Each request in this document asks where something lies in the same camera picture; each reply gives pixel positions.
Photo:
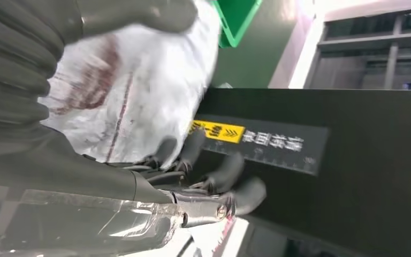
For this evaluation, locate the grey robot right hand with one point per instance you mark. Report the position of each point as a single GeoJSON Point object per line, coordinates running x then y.
{"type": "Point", "coordinates": [67, 212]}

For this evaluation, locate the black scanner machine column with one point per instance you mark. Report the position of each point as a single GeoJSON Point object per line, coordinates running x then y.
{"type": "Point", "coordinates": [368, 159]}

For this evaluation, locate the ruler label sticker yellow patch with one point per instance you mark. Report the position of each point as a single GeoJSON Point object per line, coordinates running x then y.
{"type": "Point", "coordinates": [280, 142]}

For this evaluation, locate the green plastic crate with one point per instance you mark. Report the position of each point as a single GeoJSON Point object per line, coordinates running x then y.
{"type": "Point", "coordinates": [237, 17]}

